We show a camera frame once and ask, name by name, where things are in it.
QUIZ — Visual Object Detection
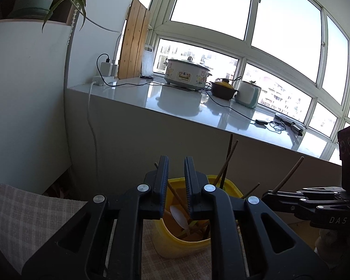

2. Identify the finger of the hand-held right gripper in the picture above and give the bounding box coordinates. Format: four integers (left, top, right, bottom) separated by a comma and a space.
297, 186, 350, 199
262, 190, 350, 222

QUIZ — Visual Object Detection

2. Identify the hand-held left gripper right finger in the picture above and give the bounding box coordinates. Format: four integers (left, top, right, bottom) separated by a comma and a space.
184, 157, 329, 280

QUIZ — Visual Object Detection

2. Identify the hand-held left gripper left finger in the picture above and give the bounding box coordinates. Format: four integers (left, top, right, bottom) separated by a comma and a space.
22, 155, 169, 280

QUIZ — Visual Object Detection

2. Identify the brown wooden chopstick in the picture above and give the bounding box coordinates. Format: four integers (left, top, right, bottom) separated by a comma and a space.
273, 156, 305, 195

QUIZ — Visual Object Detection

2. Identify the bundle of wood chopsticks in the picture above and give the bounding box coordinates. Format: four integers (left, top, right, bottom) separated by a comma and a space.
153, 134, 261, 240

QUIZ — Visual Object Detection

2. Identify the yellow plastic container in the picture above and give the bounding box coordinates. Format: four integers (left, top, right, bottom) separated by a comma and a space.
154, 175, 246, 259

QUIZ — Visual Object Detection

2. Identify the person's right hand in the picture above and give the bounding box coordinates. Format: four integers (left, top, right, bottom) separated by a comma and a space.
314, 227, 350, 269

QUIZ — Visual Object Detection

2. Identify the white plastic spoon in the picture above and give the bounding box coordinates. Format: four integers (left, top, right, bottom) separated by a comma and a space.
170, 206, 191, 231

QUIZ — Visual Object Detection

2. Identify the flat round white device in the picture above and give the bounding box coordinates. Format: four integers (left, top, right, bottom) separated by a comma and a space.
274, 112, 305, 127

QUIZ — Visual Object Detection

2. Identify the brown clay pot yellow lid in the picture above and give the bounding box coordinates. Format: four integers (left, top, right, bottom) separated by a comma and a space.
210, 78, 240, 100

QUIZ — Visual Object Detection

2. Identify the pale green kettle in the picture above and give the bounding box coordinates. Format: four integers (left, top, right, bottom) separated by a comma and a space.
235, 80, 262, 109

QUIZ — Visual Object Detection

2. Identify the floral white cooker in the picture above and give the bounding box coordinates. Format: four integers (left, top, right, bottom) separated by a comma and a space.
163, 56, 212, 90

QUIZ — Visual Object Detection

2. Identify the white power strip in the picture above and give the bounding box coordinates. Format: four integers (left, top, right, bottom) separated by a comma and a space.
93, 75, 117, 87

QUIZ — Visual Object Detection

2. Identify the white cutting board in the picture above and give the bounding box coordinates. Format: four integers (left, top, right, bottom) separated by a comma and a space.
141, 44, 156, 77

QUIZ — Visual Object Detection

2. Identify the checked cloth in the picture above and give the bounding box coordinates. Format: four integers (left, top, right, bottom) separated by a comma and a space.
0, 184, 251, 280

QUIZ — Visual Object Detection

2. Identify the wooden slat board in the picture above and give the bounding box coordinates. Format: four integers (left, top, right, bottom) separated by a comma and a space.
117, 0, 151, 79

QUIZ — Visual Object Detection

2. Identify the tangled black cable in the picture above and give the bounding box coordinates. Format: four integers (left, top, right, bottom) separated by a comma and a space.
267, 121, 293, 133

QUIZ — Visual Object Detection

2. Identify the white power cable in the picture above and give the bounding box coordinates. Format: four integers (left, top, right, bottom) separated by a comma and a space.
87, 82, 99, 179

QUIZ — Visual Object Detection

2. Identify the black cooker cable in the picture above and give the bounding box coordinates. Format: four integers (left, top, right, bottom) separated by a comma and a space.
203, 89, 259, 123

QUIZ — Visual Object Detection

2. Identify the black charger cable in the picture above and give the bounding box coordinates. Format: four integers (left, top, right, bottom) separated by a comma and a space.
96, 53, 164, 88

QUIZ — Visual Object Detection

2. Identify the white window frame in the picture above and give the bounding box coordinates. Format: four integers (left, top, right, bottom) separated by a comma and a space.
149, 0, 350, 167

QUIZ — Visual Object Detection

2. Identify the white bead cord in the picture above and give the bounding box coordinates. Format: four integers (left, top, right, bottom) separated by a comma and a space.
65, 0, 78, 65

